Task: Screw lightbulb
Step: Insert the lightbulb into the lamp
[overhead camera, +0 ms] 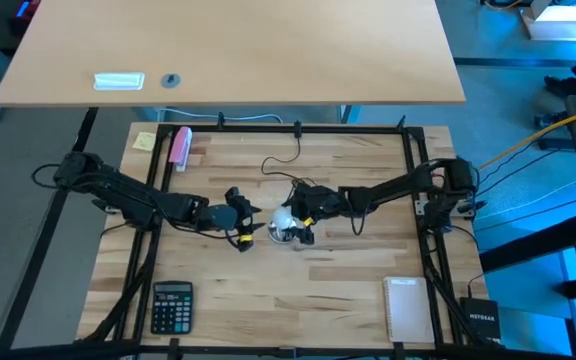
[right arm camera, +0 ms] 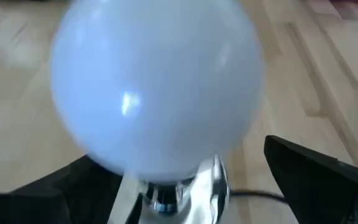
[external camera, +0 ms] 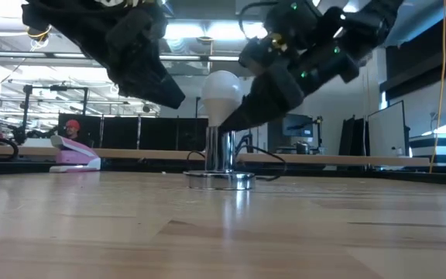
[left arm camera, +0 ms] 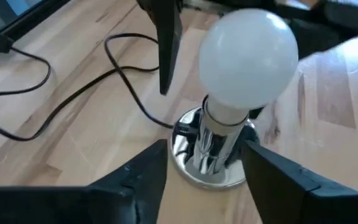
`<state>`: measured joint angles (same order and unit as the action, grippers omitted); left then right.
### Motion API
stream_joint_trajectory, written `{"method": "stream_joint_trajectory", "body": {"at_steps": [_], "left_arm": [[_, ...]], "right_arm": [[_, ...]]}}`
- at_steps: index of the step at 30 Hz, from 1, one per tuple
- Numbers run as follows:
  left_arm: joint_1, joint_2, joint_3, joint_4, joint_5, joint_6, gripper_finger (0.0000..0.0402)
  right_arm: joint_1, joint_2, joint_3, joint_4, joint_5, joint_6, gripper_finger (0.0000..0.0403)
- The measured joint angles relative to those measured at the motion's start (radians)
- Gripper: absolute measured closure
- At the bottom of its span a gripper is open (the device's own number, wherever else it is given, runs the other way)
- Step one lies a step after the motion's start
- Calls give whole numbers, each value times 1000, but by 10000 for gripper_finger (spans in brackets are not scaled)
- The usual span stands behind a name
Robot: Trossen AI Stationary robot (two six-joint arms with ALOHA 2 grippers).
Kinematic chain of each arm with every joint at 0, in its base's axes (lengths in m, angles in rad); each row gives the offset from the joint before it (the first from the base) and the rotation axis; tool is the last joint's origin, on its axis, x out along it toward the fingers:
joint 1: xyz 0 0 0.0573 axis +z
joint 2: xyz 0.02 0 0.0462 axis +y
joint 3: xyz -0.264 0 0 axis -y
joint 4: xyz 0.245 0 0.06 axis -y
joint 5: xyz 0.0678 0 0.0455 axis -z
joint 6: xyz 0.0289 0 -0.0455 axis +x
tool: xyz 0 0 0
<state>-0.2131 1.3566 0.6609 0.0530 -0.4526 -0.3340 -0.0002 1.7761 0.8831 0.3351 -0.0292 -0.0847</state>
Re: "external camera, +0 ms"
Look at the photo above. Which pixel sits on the white striped box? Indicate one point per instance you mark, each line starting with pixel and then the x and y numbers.
pixel 440 145

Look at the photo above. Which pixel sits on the white lightbulb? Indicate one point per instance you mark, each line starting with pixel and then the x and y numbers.
pixel 221 93

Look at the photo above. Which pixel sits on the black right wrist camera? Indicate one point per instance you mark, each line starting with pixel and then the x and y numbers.
pixel 261 54

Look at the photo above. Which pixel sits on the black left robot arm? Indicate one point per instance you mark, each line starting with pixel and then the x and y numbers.
pixel 37 15

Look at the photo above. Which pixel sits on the dark computer monitor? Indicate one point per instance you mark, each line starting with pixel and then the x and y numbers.
pixel 297 125

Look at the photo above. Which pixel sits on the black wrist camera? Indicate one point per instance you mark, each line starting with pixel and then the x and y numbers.
pixel 261 54
pixel 138 33

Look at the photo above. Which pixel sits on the pink stapler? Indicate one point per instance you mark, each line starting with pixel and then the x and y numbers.
pixel 74 157

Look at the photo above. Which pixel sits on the black partition panels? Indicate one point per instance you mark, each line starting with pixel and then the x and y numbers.
pixel 130 133

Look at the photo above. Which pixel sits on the pale computer monitor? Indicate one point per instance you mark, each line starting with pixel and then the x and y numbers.
pixel 387 129

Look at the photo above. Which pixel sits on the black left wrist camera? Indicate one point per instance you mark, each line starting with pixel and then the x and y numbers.
pixel 138 33

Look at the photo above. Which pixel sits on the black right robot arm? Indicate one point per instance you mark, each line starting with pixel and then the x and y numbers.
pixel 378 19

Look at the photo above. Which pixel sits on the chrome lamp socket base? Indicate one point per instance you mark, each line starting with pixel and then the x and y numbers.
pixel 219 180

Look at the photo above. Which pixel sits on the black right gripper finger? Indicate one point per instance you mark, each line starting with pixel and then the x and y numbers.
pixel 269 97

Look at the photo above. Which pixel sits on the black stand rig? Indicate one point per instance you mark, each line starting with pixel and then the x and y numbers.
pixel 25 112

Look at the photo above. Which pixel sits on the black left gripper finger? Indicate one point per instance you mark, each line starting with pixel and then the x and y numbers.
pixel 149 85

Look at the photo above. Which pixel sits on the tan wooden desk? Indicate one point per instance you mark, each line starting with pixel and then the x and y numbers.
pixel 323 159

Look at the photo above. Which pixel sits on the person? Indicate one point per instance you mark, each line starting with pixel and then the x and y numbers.
pixel 72 129

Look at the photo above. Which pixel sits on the black aluminium table frame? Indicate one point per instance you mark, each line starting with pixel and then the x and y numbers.
pixel 323 173

